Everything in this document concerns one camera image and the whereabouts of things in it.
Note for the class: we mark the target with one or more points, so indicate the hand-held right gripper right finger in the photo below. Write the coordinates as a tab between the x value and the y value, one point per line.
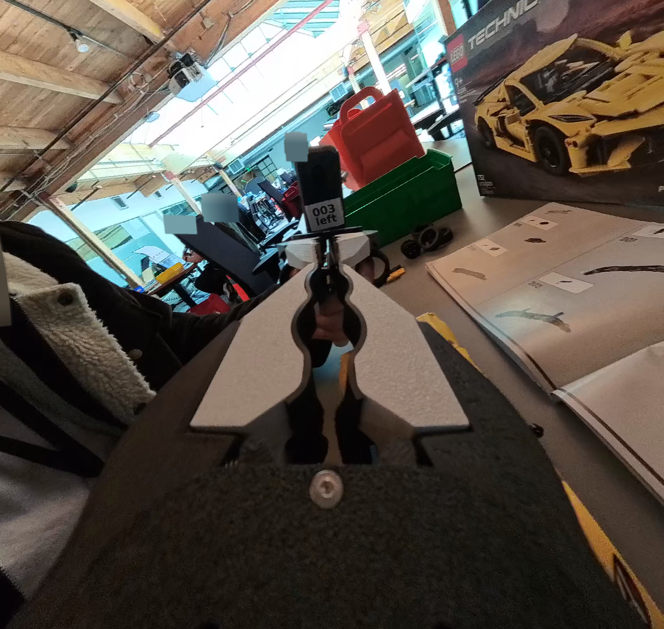
410	380

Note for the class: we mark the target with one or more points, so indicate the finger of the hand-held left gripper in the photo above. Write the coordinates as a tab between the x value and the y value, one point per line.
298	255
355	249

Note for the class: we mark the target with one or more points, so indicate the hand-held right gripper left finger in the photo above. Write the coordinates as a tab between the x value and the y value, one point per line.
249	375

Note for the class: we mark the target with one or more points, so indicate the yellow brick car model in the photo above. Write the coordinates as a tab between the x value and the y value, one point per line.
435	326

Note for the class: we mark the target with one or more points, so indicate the grey desk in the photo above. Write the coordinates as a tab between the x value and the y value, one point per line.
415	297

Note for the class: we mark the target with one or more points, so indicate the person's left hand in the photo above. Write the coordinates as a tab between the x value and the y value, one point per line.
332	323

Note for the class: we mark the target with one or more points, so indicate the pile of small black yellow pieces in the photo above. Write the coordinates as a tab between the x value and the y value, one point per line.
396	274

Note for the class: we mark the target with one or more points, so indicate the black angled screen back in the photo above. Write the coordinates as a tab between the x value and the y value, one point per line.
228	255

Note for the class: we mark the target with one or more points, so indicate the green plastic bin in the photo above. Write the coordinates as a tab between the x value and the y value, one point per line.
410	198

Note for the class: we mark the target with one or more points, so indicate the red plastic bin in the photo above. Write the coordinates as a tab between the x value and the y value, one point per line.
378	136

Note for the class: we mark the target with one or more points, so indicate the yellow plastic bin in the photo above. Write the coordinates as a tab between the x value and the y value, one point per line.
168	274

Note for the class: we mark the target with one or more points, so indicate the open instruction booklet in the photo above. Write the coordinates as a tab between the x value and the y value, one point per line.
544	287

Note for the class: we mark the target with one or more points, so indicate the grey ceiling device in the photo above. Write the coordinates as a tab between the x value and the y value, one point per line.
184	74

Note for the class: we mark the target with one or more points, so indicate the car set box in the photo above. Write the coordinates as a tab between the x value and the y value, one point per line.
544	162

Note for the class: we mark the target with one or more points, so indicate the white shirt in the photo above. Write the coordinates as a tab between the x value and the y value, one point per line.
31	510

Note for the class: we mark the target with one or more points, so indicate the ceiling spot bulb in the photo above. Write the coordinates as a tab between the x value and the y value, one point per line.
81	46

